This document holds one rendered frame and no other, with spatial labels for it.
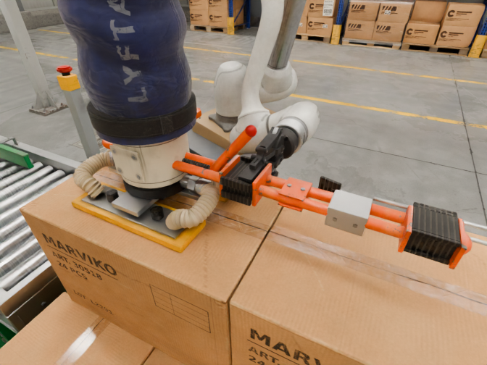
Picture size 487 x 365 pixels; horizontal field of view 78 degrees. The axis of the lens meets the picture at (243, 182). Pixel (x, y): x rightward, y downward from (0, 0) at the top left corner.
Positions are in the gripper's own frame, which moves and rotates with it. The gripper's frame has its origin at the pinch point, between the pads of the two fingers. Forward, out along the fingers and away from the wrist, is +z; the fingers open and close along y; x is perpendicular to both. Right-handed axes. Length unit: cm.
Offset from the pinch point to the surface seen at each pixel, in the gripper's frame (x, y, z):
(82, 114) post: 124, 27, -50
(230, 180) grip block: 2.1, -2.4, 5.1
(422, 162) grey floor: -63, 105, -232
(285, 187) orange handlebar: -7.9, -1.5, 1.0
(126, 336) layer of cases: 30, 53, 22
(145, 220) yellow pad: 21.2, 10.5, 11.8
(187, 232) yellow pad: 10.6, 11.0, 10.3
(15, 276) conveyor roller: 81, 53, 23
